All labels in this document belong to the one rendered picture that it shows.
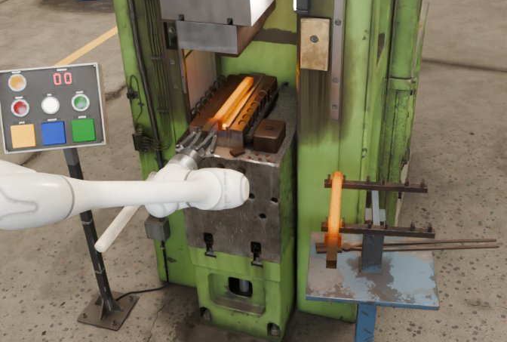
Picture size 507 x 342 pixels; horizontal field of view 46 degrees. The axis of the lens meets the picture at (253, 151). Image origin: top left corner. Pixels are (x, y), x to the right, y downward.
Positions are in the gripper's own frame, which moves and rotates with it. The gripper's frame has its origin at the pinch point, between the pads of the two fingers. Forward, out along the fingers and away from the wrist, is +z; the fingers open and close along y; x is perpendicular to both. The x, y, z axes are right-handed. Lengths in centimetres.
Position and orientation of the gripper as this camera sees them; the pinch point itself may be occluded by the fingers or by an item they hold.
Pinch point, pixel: (210, 130)
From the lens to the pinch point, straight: 194.8
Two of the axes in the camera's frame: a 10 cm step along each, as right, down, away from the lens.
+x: -0.4, -8.3, -5.6
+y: 9.5, 1.4, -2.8
